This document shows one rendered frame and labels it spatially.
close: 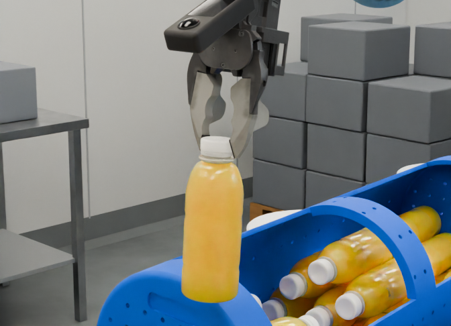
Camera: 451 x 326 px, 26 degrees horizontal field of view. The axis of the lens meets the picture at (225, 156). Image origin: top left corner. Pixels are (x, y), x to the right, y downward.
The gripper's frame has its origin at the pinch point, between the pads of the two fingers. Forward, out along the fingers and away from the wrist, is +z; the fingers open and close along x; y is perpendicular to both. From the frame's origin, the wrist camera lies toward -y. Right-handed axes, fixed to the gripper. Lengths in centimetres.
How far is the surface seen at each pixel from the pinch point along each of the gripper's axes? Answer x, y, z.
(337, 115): 166, 365, 9
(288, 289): 10.6, 42.0, 24.9
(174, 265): 10.1, 8.9, 17.4
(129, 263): 241, 301, 97
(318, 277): 5.0, 40.6, 21.6
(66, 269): 262, 277, 102
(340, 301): 1.0, 41.1, 24.5
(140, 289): 13.3, 6.4, 21.0
